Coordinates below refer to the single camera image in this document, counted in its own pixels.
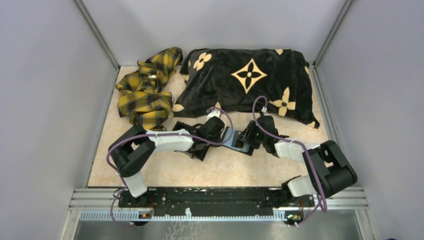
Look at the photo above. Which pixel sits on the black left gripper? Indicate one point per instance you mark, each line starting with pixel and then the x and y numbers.
pixel 219 137

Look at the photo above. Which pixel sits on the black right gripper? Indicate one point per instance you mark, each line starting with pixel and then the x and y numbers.
pixel 247 134

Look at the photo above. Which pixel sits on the black blue card holder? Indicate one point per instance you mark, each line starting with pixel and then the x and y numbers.
pixel 242 142

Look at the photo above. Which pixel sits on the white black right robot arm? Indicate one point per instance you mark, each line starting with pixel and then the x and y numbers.
pixel 329 171

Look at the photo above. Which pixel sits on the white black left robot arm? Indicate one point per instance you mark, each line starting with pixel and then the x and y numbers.
pixel 133 149

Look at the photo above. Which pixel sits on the black plastic card tray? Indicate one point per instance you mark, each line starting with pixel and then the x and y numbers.
pixel 199 148

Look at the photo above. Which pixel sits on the black floral pillow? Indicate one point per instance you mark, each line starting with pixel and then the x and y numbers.
pixel 232 79

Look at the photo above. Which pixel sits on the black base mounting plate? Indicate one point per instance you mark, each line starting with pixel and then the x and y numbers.
pixel 213 201

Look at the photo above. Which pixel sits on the yellow plaid cloth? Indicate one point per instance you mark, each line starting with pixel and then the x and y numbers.
pixel 142 98

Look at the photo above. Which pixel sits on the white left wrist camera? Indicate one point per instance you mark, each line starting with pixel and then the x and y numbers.
pixel 212 114

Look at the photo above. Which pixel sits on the aluminium front frame rail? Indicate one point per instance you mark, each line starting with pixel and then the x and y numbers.
pixel 102 204

